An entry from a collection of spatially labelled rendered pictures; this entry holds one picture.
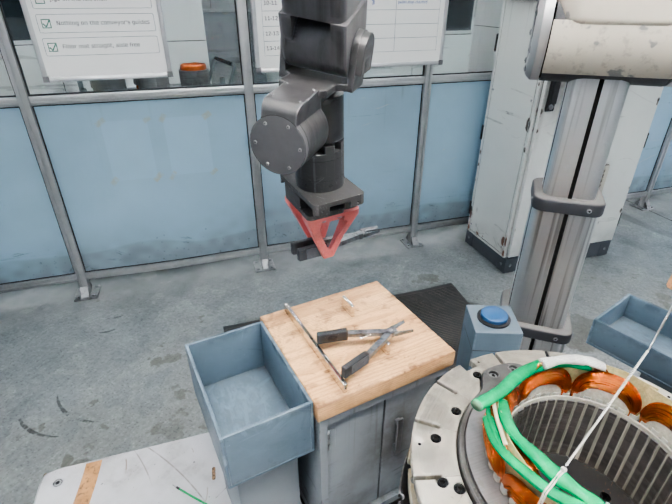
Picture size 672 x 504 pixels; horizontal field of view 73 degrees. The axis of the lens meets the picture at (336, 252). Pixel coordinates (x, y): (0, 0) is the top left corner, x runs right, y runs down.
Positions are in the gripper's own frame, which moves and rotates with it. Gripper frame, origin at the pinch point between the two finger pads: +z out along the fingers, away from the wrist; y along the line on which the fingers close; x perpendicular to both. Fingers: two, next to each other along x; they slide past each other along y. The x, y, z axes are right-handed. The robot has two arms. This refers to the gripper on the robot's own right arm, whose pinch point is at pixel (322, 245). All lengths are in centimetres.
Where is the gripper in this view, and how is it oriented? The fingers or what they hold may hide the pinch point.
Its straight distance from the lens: 59.0
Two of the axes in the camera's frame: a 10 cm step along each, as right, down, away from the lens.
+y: 4.7, 5.0, -7.3
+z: 0.2, 8.2, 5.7
